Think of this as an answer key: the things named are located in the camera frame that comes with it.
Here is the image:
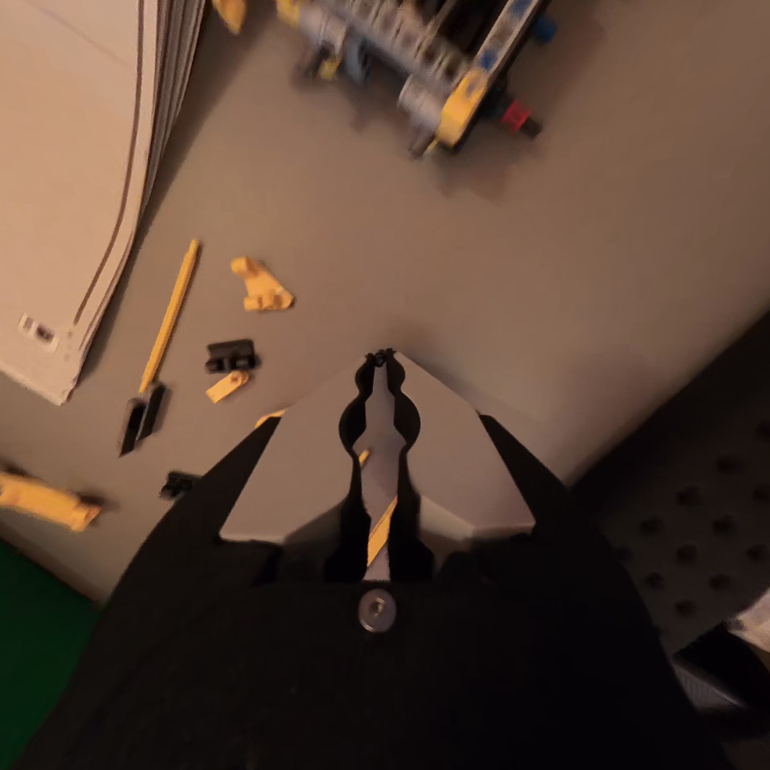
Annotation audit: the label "grey desk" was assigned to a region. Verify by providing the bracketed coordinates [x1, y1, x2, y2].
[0, 0, 770, 602]

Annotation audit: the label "yellow curved bar piece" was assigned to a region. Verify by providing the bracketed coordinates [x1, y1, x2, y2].
[0, 469, 103, 533]

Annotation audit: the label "short yellow bar piece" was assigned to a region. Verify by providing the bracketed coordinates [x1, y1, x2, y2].
[255, 409, 398, 569]

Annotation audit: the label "green plastic bin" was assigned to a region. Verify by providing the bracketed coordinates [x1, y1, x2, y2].
[0, 538, 100, 770]

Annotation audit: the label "instruction booklet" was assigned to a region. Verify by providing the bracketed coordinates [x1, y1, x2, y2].
[0, 0, 208, 407]

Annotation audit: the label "thin yellow bar piece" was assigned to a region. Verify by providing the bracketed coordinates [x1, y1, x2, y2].
[119, 239, 202, 458]

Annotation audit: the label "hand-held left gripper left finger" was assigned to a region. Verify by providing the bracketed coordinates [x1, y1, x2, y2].
[219, 352, 380, 557]

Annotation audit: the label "scattered yellow black pieces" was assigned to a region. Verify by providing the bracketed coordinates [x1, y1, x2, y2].
[159, 255, 296, 500]

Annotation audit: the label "yellow toy car model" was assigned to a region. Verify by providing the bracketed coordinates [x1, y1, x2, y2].
[277, 0, 557, 160]

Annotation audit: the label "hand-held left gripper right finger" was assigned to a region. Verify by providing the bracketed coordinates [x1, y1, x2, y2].
[385, 349, 536, 554]

